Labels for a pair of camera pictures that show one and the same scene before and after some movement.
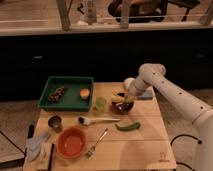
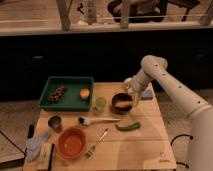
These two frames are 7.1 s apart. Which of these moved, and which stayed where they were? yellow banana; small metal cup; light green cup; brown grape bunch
Moved: yellow banana
Stayed: light green cup; small metal cup; brown grape bunch
